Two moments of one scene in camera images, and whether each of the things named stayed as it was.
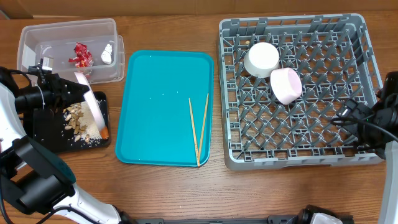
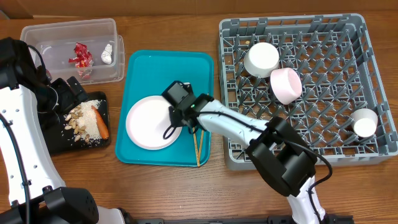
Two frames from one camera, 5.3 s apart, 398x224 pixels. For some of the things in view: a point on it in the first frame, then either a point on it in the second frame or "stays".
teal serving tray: [153, 125] stays
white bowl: [261, 60] stays
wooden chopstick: [194, 134] stays
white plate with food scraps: [92, 103] to [147, 119]
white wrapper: [106, 55] stays
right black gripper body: [356, 114] to [176, 114]
